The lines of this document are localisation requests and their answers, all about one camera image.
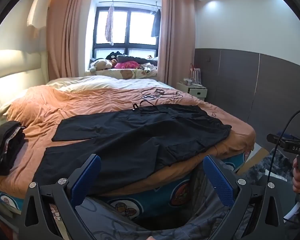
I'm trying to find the black framed window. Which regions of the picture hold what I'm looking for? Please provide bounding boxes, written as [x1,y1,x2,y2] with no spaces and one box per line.
[93,6,162,60]

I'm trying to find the hanging patterned garment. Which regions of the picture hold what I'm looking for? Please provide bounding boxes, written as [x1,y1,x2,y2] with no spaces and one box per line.
[105,4,115,46]

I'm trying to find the cream white bed sheet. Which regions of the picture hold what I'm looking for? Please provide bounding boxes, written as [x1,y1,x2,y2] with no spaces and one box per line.
[46,76,174,93]

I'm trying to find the black pants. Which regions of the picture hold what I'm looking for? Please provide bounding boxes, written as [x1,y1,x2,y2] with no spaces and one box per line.
[32,104,232,196]

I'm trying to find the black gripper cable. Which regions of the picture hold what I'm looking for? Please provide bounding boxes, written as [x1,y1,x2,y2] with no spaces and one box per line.
[265,108,300,189]

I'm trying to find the hanging white cloth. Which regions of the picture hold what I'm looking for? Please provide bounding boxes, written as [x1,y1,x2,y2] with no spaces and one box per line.
[27,0,58,28]

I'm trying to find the pink curtain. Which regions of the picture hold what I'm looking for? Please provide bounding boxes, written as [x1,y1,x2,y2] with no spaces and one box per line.
[46,0,95,82]
[157,0,198,90]

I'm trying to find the black plush toy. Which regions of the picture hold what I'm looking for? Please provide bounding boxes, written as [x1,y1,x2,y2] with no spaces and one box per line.
[105,51,127,60]

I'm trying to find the pale green nightstand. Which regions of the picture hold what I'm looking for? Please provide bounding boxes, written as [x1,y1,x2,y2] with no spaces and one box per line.
[177,80,207,100]

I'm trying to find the beige plush toy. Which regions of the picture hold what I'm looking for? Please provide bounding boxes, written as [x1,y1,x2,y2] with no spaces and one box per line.
[89,59,113,72]

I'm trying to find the metal clothes rod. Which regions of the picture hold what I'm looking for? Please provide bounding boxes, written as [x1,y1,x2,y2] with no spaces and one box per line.
[99,0,163,5]

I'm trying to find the person's grey pyjama legs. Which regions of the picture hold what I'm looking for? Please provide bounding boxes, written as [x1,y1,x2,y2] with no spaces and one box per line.
[75,165,265,240]

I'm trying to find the hanging black garment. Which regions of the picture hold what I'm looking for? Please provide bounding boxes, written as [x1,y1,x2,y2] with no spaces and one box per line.
[151,9,162,38]

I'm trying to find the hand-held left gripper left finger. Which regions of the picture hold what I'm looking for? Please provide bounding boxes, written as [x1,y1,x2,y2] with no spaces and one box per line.
[19,154,102,240]

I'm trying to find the grey shaggy rug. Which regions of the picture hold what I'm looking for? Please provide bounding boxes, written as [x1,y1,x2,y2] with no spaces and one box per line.
[236,147,298,183]

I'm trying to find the orange blanket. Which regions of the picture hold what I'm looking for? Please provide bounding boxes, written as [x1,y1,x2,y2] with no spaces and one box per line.
[0,84,255,193]

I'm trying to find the cream bed headboard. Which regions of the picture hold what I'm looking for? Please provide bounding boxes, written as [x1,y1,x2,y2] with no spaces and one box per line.
[0,50,49,128]

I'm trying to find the white wire rack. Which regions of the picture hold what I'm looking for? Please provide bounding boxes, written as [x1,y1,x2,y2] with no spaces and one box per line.
[189,63,203,87]

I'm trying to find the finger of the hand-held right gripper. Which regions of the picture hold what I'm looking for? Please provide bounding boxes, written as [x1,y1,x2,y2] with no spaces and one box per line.
[267,134,287,150]

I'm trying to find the stack of folded dark clothes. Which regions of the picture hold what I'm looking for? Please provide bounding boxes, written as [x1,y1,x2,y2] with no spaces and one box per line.
[0,120,26,176]

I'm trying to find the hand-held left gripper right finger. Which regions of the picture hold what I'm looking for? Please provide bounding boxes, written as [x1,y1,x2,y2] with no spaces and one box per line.
[202,154,285,240]

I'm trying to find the blue cartoon bed sheet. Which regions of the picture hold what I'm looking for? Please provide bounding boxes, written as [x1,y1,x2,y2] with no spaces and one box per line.
[0,147,253,230]

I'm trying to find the pink cloth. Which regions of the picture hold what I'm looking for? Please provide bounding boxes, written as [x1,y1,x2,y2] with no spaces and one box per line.
[114,61,139,69]

